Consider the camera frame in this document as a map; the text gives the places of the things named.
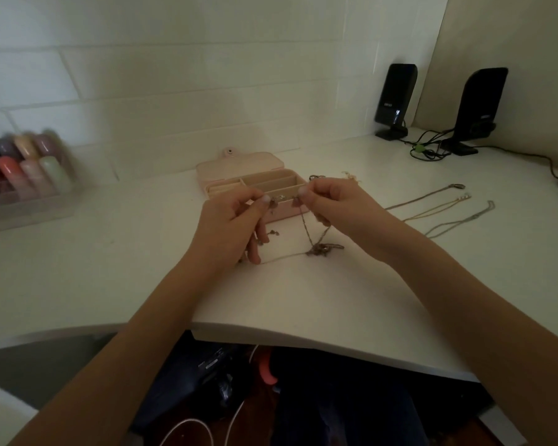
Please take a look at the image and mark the person's left forearm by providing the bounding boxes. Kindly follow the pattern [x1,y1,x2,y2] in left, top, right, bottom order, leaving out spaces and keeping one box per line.
[7,253,231,446]

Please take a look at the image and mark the clear acrylic organizer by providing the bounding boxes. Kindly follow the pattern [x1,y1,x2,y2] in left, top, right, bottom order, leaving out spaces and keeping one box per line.
[0,178,82,235]

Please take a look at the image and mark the person's right forearm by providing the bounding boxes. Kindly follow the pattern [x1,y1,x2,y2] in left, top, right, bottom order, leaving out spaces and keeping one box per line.
[385,230,558,446]

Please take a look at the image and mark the black speaker cables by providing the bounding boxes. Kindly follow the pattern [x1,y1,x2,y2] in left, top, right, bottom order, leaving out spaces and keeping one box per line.
[398,128,558,180]

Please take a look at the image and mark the person's left hand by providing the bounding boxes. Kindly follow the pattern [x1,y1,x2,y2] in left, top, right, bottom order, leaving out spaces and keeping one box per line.
[186,186,272,275]

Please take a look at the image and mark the black bag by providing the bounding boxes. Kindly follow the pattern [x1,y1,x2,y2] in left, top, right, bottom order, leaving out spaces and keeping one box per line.
[132,341,263,435]

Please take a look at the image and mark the bronze chain necklace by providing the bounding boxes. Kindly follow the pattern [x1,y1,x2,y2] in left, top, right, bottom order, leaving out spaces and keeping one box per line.
[384,183,467,211]

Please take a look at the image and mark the pink jewelry box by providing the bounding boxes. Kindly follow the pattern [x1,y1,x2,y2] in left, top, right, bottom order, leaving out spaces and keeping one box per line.
[196,148,310,224]

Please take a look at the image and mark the small black speaker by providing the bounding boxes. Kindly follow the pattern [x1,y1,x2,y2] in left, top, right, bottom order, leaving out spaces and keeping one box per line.
[374,63,419,142]

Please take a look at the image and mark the silver chain necklace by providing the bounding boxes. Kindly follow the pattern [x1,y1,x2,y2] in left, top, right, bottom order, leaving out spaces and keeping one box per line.
[423,200,496,240]

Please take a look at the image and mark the pink curved object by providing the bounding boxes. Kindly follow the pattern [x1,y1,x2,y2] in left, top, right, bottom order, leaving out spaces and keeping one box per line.
[259,349,280,387]

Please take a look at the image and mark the person's right hand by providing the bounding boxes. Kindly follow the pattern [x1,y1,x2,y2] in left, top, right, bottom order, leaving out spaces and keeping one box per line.
[298,177,413,266]

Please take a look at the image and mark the large black speaker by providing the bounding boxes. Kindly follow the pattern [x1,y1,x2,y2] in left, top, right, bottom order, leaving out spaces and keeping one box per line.
[439,67,509,156]

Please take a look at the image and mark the gold chain necklace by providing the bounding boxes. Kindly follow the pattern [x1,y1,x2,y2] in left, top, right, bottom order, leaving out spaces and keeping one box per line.
[402,193,473,223]

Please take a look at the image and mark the white cable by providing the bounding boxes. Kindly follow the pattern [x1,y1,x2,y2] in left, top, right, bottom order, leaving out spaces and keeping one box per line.
[160,398,248,446]

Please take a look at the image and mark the person's dark trousers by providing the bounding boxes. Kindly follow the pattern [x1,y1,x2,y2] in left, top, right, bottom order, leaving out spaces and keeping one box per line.
[269,346,431,446]

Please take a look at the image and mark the row of coloured polish bottles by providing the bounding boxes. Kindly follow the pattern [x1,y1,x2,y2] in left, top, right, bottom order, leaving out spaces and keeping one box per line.
[0,129,75,201]

